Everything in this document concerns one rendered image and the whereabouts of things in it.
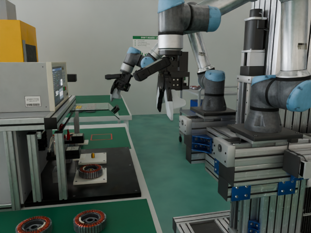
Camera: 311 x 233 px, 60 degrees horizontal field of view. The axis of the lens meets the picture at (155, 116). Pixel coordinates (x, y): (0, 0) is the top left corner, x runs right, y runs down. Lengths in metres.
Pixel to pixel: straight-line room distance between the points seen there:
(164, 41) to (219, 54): 6.39
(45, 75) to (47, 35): 5.53
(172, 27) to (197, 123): 0.88
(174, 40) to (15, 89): 0.71
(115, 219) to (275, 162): 0.69
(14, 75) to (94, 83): 5.42
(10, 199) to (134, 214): 0.48
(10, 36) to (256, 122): 4.31
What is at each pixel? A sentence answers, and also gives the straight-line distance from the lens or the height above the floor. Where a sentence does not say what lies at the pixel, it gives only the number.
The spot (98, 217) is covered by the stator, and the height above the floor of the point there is 0.78.
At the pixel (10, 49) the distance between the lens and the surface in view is 4.96.
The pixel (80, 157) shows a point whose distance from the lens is 1.32.
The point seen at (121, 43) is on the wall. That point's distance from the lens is 6.60.
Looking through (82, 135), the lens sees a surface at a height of 0.92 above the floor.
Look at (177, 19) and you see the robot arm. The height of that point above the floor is 1.44.
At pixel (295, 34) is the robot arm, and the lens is 1.07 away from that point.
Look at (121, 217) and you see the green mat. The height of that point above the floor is 0.75.
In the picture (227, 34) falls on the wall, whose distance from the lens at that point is 7.27.
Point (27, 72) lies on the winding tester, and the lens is 1.22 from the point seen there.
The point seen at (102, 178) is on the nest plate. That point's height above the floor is 0.78.
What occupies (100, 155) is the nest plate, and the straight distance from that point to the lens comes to 1.63.
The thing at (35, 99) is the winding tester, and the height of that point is 1.17.
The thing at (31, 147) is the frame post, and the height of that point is 1.00.
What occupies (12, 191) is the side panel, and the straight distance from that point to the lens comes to 1.21.
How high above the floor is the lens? 1.32
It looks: 12 degrees down
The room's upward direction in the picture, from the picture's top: straight up
